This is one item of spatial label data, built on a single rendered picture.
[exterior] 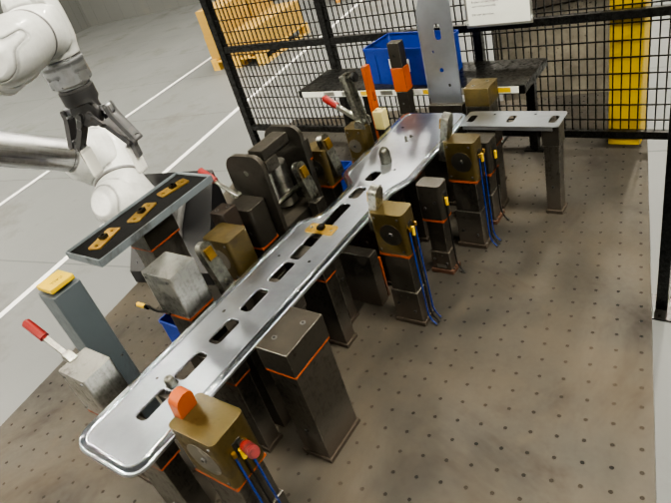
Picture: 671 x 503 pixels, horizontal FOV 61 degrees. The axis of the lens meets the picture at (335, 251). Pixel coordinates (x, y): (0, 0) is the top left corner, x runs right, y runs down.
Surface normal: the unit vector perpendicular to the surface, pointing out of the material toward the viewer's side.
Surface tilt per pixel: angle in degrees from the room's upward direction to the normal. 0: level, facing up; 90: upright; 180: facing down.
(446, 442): 0
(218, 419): 0
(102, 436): 0
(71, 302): 90
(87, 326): 90
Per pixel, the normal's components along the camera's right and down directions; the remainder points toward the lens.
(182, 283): 0.81, 0.14
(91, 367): -0.25, -0.79
